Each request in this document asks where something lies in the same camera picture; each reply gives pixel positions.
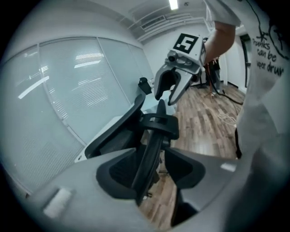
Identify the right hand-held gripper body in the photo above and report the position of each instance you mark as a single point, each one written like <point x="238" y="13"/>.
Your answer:
<point x="189" y="60"/>

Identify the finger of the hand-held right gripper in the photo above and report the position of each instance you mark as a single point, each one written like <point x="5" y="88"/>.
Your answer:
<point x="158" y="79"/>
<point x="181" y="88"/>

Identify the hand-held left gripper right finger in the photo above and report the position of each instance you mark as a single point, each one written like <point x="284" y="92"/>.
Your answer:
<point x="215" y="176"/>

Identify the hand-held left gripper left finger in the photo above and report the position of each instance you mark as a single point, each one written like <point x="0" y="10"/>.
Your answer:
<point x="79" y="192"/>

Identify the black office chair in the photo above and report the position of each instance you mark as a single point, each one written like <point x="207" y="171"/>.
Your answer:
<point x="163" y="123"/>

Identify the person's right forearm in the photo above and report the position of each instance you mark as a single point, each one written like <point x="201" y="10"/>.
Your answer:
<point x="219" y="38"/>

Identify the round table with pale cloth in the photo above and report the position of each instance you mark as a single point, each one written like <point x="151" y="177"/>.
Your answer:
<point x="151" y="102"/>

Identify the wooden stand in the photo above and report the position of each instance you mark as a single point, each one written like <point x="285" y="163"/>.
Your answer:
<point x="209" y="83"/>

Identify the ceiling air vent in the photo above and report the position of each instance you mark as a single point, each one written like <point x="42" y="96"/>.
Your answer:
<point x="154" y="22"/>

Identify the ceiling light strip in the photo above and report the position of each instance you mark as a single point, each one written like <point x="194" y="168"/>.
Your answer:
<point x="173" y="4"/>

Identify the person in white t-shirt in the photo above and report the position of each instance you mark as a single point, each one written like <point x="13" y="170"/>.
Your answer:
<point x="260" y="102"/>

